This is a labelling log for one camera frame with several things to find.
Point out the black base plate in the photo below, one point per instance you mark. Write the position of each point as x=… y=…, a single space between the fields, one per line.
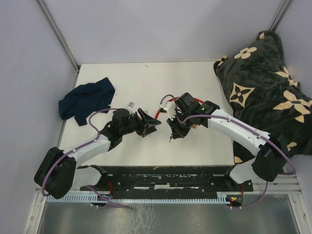
x=214 y=178

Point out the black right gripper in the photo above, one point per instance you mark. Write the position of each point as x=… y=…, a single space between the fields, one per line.
x=177 y=132

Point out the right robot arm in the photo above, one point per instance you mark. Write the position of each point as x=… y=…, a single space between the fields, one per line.
x=270 y=153

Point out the black floral blanket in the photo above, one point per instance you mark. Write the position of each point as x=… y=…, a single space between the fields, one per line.
x=261 y=92

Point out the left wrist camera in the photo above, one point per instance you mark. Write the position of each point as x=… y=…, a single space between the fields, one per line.
x=130 y=105

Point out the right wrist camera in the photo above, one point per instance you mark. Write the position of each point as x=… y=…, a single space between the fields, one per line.
x=170 y=108

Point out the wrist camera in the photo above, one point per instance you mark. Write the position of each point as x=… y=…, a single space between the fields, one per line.
x=170 y=108
x=130 y=105

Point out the navy blue cloth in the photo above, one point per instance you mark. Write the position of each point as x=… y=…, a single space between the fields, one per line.
x=86 y=99

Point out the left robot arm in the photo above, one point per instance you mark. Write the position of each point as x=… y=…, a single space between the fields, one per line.
x=80 y=151

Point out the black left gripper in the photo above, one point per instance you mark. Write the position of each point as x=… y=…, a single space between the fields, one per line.
x=149 y=120

